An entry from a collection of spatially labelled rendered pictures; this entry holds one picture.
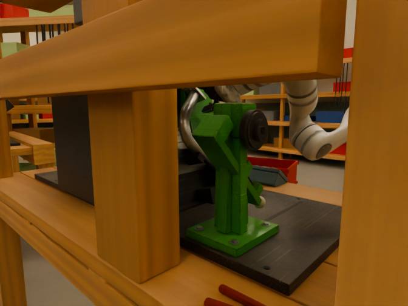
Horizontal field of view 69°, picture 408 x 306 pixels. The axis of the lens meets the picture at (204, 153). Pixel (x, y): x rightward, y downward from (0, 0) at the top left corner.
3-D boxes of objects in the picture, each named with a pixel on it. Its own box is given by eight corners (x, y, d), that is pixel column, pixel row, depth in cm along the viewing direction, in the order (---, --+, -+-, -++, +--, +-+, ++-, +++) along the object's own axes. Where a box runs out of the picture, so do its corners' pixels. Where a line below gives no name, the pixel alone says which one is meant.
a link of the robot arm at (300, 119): (302, 66, 72) (327, 82, 67) (311, 129, 93) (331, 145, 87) (272, 88, 72) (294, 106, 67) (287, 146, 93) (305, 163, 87)
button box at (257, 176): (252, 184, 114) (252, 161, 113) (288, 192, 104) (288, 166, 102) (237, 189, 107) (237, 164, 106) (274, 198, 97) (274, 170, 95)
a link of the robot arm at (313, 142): (313, 147, 78) (384, 111, 84) (290, 127, 84) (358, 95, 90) (308, 169, 84) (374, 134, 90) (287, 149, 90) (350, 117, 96)
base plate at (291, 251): (125, 163, 149) (125, 159, 148) (366, 218, 75) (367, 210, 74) (34, 178, 118) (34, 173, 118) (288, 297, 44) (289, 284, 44)
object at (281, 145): (348, 170, 537) (357, 44, 503) (228, 152, 759) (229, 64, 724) (360, 166, 573) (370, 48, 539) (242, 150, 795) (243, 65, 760)
